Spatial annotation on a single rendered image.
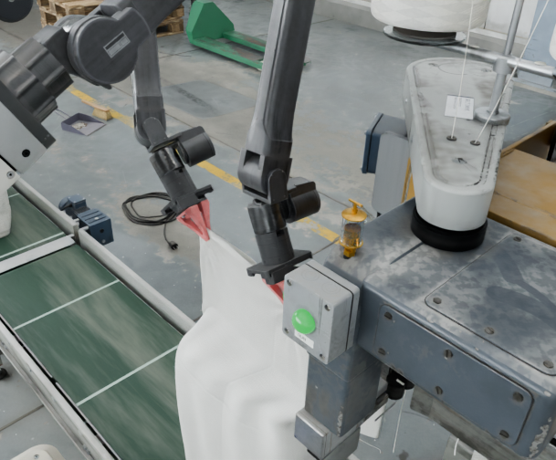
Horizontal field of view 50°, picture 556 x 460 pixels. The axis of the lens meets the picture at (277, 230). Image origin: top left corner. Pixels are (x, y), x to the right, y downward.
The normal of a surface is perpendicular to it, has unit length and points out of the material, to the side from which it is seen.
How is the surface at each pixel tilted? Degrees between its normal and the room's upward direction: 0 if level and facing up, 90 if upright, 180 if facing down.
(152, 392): 0
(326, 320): 90
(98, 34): 80
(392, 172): 90
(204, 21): 76
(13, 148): 90
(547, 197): 0
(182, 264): 0
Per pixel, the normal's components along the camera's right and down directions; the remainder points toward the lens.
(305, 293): -0.72, 0.36
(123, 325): 0.04, -0.84
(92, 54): 0.62, 0.30
